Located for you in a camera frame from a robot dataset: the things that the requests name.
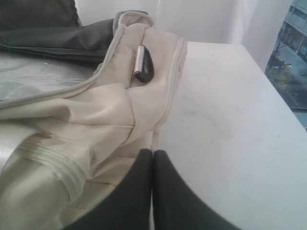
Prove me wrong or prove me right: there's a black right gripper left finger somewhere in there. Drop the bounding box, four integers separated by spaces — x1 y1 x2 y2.
64 149 153 230

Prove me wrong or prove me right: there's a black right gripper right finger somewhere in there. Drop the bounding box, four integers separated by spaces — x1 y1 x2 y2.
152 150 238 230

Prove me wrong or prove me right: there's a cream duffel bag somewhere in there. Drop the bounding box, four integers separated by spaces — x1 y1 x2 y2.
0 0 187 230

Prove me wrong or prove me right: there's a clear plastic packet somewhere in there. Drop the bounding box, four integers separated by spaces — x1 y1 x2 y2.
0 51 98 104

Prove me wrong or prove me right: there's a dark clutter beyond table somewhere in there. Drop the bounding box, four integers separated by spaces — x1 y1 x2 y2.
265 0 307 128

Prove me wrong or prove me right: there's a white backdrop curtain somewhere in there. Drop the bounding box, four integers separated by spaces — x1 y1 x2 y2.
76 0 307 69

